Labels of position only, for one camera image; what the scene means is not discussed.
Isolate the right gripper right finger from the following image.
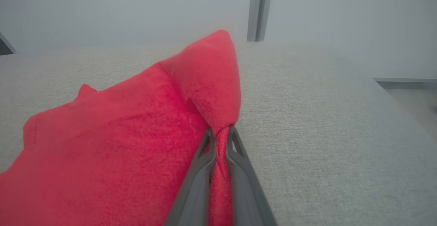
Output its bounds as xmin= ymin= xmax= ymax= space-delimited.
xmin=225 ymin=126 xmax=278 ymax=226

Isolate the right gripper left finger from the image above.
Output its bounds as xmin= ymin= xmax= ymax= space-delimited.
xmin=164 ymin=128 xmax=216 ymax=226

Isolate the red Bulls 23 jersey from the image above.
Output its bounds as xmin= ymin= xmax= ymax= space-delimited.
xmin=0 ymin=30 xmax=242 ymax=226

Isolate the grey baseboard strip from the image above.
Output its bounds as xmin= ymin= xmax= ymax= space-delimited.
xmin=372 ymin=77 xmax=437 ymax=90

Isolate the white partition panel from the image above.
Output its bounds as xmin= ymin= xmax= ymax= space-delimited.
xmin=270 ymin=0 xmax=437 ymax=80
xmin=0 ymin=0 xmax=251 ymax=54

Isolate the dark grey partition post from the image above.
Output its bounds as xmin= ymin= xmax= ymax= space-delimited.
xmin=261 ymin=0 xmax=274 ymax=42

